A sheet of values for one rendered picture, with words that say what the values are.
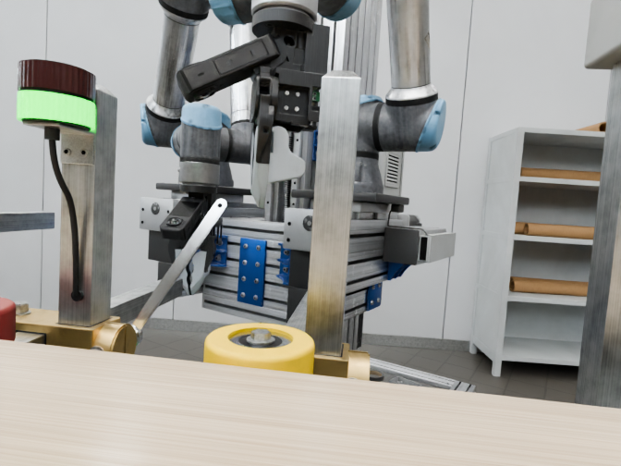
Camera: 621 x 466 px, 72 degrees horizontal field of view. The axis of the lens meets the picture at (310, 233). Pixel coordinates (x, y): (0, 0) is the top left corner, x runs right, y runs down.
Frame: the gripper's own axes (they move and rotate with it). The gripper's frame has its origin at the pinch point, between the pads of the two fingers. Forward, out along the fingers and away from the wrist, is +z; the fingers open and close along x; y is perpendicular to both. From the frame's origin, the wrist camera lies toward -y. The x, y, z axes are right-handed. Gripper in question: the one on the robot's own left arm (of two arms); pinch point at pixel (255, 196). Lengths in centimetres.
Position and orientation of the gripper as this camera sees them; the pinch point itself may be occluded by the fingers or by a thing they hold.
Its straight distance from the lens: 50.0
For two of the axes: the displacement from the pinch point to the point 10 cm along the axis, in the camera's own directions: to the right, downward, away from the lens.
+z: -0.7, 10.0, 0.7
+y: 9.7, 0.5, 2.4
